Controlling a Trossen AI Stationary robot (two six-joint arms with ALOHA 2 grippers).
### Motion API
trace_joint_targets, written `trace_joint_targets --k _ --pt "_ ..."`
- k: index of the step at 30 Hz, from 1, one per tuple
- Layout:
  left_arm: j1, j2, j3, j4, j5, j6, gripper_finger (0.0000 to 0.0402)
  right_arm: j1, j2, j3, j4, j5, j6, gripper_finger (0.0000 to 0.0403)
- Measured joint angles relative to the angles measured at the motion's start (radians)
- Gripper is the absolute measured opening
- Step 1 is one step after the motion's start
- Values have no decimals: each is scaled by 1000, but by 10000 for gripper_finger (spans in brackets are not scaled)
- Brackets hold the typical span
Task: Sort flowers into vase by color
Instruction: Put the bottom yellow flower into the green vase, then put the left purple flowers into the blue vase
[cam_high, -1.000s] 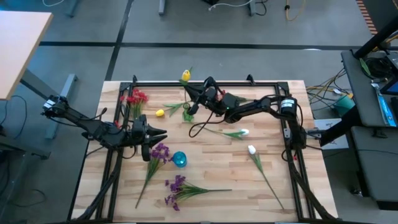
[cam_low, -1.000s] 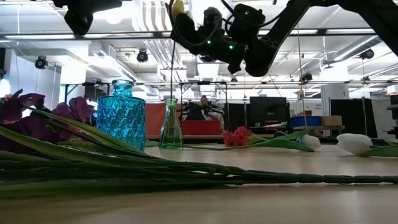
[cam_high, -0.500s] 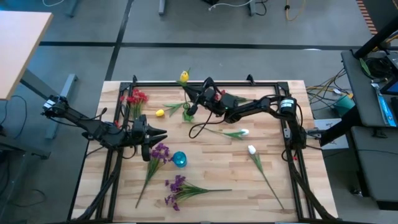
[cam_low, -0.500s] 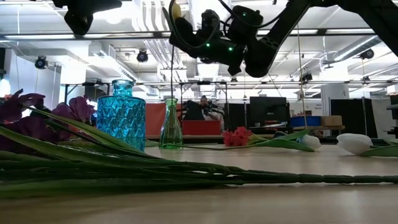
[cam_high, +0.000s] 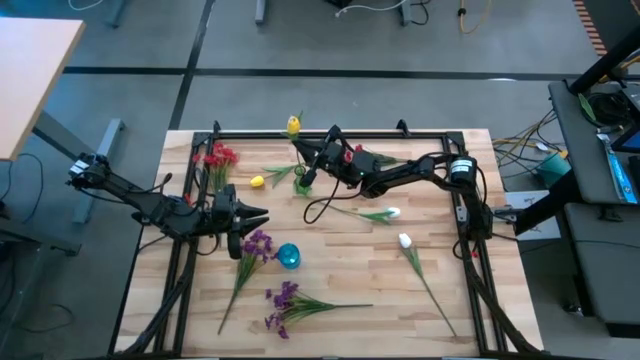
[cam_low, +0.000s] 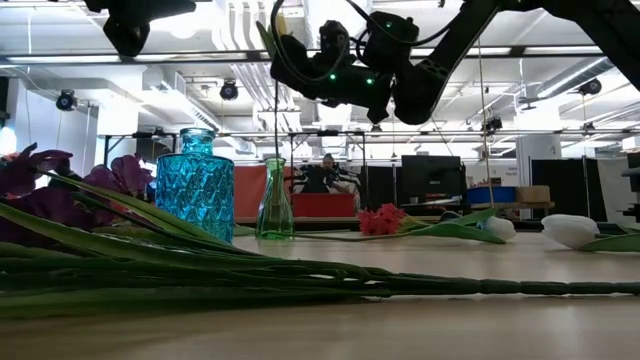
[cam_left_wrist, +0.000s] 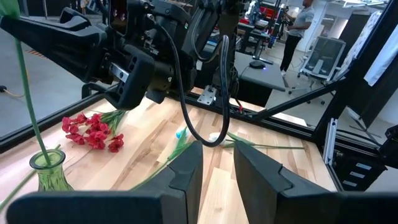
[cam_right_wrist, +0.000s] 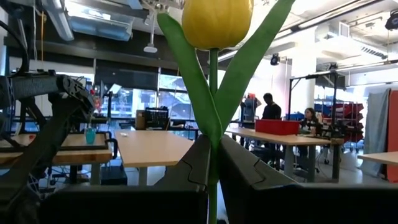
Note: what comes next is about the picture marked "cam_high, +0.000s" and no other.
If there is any black metal table frame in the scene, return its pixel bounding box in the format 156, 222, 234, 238
107, 119, 544, 359

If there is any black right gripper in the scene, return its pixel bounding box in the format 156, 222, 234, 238
292, 124, 354, 176

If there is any black floor cable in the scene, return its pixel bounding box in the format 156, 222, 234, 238
409, 0, 431, 27
0, 152, 45, 226

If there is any dark desk foot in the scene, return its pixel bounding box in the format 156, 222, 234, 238
0, 199, 84, 257

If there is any black slanted table leg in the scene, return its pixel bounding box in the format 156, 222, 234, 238
512, 169, 584, 236

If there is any white artificial tulip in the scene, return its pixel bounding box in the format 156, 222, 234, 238
327, 203, 402, 226
397, 232, 459, 339

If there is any green glass vase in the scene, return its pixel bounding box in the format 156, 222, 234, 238
293, 163, 314, 198

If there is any green leaf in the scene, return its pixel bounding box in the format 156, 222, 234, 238
577, 92, 599, 124

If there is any coiled black cable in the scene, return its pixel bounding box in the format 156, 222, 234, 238
584, 92, 626, 126

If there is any yellow artificial tulip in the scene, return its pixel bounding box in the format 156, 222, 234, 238
249, 163, 301, 190
282, 110, 307, 174

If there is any yellow cable bundle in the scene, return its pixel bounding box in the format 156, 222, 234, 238
492, 107, 569, 169

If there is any purple artificial flower bunch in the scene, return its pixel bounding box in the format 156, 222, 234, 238
217, 228, 276, 336
263, 280, 374, 340

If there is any light wooden desk top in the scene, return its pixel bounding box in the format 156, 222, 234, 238
0, 17, 87, 162

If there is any teal cup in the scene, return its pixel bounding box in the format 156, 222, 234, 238
535, 151, 572, 189

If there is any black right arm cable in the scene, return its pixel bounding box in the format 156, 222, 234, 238
303, 179, 366, 225

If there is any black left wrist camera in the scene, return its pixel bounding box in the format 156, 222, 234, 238
227, 230, 244, 260

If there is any black diagonal post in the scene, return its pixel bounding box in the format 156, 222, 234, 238
567, 24, 640, 96

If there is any blue glass vase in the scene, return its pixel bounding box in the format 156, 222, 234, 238
276, 242, 303, 271

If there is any grey side table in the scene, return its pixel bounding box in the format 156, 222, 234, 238
547, 79, 640, 206

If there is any white paper sheet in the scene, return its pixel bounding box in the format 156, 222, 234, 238
502, 189, 561, 242

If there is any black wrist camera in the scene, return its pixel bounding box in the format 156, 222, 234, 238
227, 230, 244, 260
298, 162, 321, 189

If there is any yellow floor cable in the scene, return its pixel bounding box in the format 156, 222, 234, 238
457, 0, 494, 36

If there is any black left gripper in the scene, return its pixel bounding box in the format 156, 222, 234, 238
210, 183, 270, 239

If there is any grey metal desk leg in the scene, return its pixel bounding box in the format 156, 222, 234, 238
32, 110, 126, 225

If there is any dark tablet screen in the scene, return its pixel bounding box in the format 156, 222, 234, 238
610, 124, 640, 154

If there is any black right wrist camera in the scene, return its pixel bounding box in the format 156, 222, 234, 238
298, 162, 321, 189

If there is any white floor cable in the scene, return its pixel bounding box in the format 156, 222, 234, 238
67, 0, 106, 12
333, 0, 409, 19

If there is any blue flat strip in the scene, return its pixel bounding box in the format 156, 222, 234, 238
595, 132, 640, 206

